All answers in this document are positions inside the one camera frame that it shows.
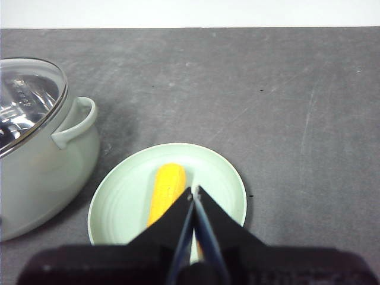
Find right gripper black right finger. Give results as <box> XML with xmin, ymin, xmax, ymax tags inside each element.
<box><xmin>194</xmin><ymin>185</ymin><xmax>267</xmax><ymax>285</ymax></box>

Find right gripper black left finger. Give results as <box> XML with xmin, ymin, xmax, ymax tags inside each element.
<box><xmin>127</xmin><ymin>186</ymin><xmax>196</xmax><ymax>285</ymax></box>

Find yellow corn cob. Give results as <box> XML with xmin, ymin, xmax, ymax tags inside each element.
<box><xmin>146</xmin><ymin>163</ymin><xmax>205</xmax><ymax>262</ymax></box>

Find pale green round plate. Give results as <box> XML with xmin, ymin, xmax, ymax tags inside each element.
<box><xmin>87</xmin><ymin>142</ymin><xmax>248</xmax><ymax>264</ymax></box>

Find pale green electric steamer pot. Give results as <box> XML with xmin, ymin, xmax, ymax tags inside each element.
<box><xmin>0</xmin><ymin>58</ymin><xmax>100</xmax><ymax>242</ymax></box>

